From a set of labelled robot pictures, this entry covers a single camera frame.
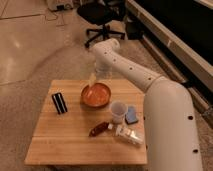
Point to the clear plastic cup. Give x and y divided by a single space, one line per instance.
118 111

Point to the dark red wrapped snack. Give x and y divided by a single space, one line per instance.
99 129

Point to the black office chair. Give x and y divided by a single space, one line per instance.
101 14

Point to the orange bowl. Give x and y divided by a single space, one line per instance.
96 96

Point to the translucent yellowish gripper finger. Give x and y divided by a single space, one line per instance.
92 80

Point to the wooden table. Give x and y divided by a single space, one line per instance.
64 139

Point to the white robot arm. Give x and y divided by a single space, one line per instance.
170 126

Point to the long bench with black top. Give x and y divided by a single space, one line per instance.
185 28

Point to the clear plastic package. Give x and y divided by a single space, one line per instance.
129 135

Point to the black striped eraser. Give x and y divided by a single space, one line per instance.
59 103

